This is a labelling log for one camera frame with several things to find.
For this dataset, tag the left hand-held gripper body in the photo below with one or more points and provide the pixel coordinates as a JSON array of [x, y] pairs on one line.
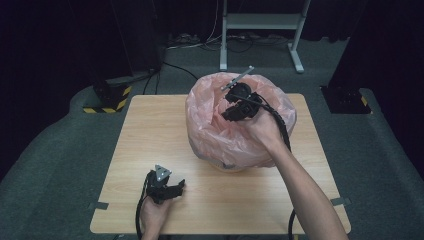
[[159, 190]]

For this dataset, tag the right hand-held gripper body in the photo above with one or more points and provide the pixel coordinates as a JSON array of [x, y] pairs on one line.
[[241, 93]]

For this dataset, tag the pink plastic bag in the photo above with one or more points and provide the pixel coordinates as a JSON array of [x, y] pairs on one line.
[[213, 140]]

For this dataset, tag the orange plastic mesh basket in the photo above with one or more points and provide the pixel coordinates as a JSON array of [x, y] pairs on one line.
[[230, 167]]

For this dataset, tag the person's right hand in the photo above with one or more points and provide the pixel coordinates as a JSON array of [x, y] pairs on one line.
[[265, 131]]

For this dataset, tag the grey tape piece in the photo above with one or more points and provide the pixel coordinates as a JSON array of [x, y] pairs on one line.
[[341, 201], [101, 205]]

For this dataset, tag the grey metal stand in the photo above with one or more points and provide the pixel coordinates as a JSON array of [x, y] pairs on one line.
[[263, 20]]

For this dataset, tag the black base with yellow mark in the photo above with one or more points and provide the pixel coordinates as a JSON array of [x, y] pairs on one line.
[[343, 100]]

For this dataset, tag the black yellow striped base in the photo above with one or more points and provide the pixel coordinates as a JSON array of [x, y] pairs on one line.
[[110, 100]]

